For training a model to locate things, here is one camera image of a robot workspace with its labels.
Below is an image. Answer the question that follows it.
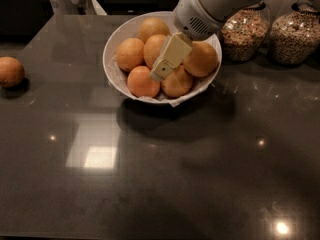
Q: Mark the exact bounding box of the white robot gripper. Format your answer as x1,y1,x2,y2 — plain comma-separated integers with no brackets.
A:
150,0,232,82

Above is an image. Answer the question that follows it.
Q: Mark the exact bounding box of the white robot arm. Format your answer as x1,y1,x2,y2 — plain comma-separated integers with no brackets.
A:
150,0,320,82

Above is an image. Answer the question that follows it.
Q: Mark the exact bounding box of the right large orange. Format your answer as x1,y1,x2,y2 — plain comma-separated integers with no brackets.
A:
182,41,219,78

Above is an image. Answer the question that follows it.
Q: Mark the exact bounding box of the white bowl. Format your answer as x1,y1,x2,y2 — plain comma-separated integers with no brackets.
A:
102,10,223,106

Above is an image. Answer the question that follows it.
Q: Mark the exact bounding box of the white paper bowl liner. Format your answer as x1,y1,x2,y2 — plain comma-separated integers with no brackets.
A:
108,15,219,108

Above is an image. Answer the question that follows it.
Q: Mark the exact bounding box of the middle glass cereal jar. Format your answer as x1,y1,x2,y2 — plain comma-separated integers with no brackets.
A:
220,2,270,63

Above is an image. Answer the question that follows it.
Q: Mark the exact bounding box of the right glass grain jar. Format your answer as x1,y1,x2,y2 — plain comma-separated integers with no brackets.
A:
268,2,320,65

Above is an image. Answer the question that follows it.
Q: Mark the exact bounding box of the orange on table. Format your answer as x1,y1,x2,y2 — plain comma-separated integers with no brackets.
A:
0,57,25,88

